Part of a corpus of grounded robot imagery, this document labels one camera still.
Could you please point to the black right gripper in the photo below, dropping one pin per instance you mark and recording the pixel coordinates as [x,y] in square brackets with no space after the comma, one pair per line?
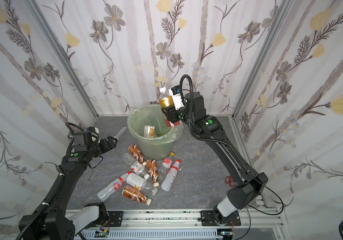
[173,113]

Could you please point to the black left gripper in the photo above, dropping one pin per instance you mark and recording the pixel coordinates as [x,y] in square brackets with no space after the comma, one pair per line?
[108,143]

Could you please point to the yellow juice bottle red label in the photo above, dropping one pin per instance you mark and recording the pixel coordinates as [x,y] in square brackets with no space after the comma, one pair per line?
[166,101]

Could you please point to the white bottle yellow flower label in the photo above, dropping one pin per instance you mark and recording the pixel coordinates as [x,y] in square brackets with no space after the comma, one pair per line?
[149,132]

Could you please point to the brown bottle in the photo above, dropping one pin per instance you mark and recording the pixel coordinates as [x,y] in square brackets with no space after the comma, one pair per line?
[135,195]
[136,153]
[153,171]

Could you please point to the clear crushed water bottle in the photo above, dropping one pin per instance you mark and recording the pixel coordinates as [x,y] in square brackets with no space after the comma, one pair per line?
[136,166]

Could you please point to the white bottle yellow V label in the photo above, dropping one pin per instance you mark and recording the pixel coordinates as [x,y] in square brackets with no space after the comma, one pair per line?
[141,184]

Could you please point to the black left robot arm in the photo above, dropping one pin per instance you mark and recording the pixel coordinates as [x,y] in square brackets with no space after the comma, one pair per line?
[48,221]

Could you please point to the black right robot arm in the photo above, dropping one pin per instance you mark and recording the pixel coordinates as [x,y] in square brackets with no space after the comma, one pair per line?
[188,107]

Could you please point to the green plastic waste bin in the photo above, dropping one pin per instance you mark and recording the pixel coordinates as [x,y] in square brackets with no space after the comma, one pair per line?
[159,147]

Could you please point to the metal surgical scissors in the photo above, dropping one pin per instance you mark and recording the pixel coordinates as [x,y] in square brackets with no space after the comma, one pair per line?
[88,182]

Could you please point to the clear bottle yellow cap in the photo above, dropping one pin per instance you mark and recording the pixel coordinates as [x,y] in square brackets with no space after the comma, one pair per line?
[165,165]

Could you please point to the white bottle red cap left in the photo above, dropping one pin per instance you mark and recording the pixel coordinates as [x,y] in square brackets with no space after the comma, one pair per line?
[113,187]

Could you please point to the white bottle red cap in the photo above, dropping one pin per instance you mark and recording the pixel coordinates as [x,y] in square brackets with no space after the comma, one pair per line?
[113,187]
[170,177]

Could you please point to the white bottle red cap right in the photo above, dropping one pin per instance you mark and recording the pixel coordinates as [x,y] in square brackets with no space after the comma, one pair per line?
[170,177]

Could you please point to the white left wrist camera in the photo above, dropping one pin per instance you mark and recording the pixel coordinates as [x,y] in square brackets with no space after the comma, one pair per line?
[93,130]

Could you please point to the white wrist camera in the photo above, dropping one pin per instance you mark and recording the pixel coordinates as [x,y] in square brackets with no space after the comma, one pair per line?
[93,130]
[175,93]

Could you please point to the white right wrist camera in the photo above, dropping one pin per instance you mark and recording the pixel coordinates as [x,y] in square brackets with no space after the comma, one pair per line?
[175,93]

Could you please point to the red handled scissors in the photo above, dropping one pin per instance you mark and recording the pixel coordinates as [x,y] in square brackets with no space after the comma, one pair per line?
[228,180]

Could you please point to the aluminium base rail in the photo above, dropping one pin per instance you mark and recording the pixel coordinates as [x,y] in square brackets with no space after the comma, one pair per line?
[187,224]

